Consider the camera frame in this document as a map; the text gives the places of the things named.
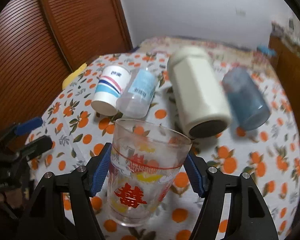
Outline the clear plastic cup blue label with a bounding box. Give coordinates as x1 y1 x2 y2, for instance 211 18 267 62
116 68 158 119

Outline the wooden sideboard cabinet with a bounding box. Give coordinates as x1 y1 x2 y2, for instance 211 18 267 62
269 35 300 134

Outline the clutter on sideboard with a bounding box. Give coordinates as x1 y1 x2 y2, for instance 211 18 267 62
271 18 300 57

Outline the blue translucent cup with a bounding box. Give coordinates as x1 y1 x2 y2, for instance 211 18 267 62
222 67 270 131

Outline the brown louvered wardrobe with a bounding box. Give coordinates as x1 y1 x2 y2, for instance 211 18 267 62
0 0 132 131

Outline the orange print white cloth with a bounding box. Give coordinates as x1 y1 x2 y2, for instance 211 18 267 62
27 51 300 239

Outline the white paper cup striped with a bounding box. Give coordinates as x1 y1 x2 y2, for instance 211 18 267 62
91 65 131 116

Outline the clear glass red character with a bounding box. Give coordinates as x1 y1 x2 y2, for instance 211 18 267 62
107 118 192 227

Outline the blue packet on bed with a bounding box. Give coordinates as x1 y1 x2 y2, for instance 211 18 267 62
257 45 277 57

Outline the white wall switch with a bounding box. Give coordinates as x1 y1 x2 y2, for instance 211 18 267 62
236 8 246 17

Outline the floral bed blanket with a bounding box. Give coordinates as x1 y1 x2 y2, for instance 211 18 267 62
134 36 264 56

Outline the cream plastic mug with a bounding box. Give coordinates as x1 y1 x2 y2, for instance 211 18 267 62
167 46 232 138

